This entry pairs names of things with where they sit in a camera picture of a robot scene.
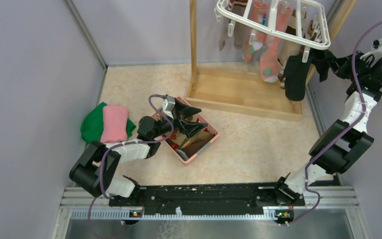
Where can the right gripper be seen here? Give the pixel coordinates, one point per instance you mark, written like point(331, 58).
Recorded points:
point(341, 64)

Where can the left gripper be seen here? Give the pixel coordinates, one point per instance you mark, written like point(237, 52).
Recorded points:
point(183, 124)

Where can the black sock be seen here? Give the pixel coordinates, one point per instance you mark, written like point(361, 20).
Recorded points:
point(318, 60)
point(295, 74)

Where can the tan brown striped sock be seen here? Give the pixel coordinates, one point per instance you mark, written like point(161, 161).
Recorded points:
point(313, 32)

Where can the white clip hanger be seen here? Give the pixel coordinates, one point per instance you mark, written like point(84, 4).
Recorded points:
point(300, 7)

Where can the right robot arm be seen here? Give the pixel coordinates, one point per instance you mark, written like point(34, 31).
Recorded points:
point(347, 139)

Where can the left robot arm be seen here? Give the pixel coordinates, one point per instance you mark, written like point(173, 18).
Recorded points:
point(95, 169)

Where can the striped socks in basket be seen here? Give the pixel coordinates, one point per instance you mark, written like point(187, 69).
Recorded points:
point(188, 148)

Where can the pink plastic basket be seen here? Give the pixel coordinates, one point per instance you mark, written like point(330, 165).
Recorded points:
point(159, 126)

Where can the wooden rack stand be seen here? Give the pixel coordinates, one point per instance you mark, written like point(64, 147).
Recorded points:
point(239, 88)

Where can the pink sock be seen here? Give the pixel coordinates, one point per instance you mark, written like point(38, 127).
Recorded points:
point(269, 66)
point(259, 14)

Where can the pink folded cloth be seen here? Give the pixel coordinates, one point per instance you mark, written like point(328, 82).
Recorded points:
point(114, 124)

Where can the green cloth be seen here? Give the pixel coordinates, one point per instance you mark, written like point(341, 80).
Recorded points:
point(92, 126)

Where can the maroon striped sock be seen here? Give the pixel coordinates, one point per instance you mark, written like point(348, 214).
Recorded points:
point(230, 28)

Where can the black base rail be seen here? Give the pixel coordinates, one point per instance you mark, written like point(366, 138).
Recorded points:
point(240, 199)

